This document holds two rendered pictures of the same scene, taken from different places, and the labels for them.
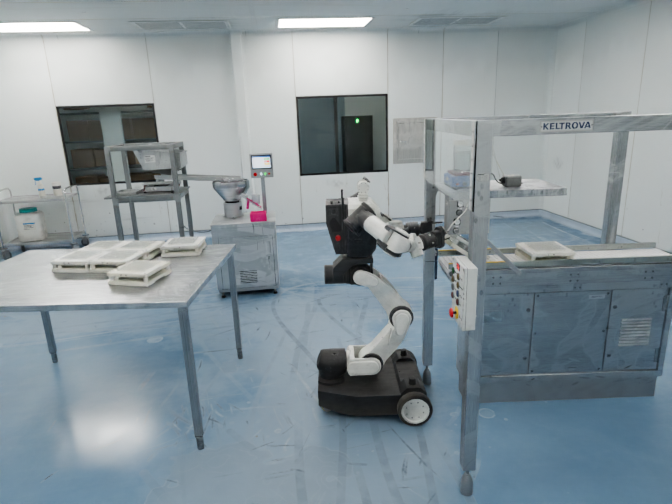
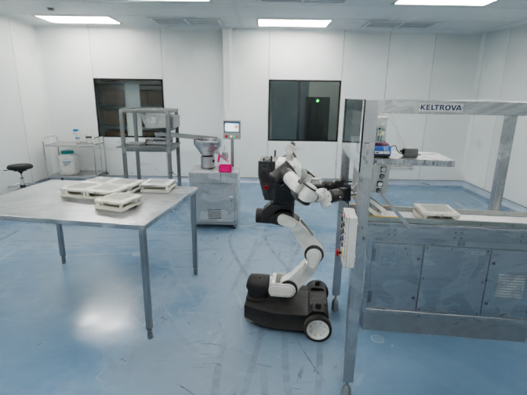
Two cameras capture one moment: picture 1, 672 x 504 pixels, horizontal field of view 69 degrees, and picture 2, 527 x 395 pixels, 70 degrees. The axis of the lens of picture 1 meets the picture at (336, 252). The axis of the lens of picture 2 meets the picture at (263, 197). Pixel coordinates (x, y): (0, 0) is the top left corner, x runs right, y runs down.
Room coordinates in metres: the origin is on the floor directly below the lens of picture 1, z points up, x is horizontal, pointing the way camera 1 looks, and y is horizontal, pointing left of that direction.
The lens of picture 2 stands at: (0.02, -0.29, 1.71)
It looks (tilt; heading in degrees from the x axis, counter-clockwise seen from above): 15 degrees down; 7
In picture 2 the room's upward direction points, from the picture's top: 1 degrees clockwise
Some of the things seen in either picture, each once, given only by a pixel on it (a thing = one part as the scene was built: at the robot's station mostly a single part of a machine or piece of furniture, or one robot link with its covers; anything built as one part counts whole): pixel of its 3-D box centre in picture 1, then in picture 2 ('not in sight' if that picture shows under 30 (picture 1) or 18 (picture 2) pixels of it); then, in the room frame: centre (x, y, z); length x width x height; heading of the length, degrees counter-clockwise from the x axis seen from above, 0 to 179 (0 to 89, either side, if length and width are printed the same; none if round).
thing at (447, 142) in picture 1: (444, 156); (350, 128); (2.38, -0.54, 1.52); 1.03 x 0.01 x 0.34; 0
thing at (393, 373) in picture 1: (368, 372); (286, 295); (2.69, -0.17, 0.19); 0.64 x 0.52 x 0.33; 90
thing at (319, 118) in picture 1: (343, 135); (303, 110); (7.57, -0.18, 1.43); 1.38 x 0.01 x 1.16; 97
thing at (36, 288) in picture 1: (93, 273); (89, 199); (2.82, 1.48, 0.86); 1.50 x 1.10 x 0.04; 88
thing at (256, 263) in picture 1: (247, 253); (216, 196); (4.86, 0.92, 0.38); 0.63 x 0.57 x 0.76; 97
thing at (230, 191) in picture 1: (238, 198); (212, 154); (4.91, 0.97, 0.95); 0.49 x 0.36 x 0.37; 97
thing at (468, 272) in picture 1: (464, 292); (349, 237); (1.84, -0.51, 1.03); 0.17 x 0.06 x 0.26; 0
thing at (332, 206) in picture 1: (352, 224); (280, 177); (2.68, -0.10, 1.14); 0.34 x 0.30 x 0.36; 0
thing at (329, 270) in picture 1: (348, 269); (274, 212); (2.68, -0.07, 0.87); 0.28 x 0.13 x 0.18; 90
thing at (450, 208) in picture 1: (466, 214); (370, 175); (2.57, -0.71, 1.20); 0.22 x 0.11 x 0.20; 90
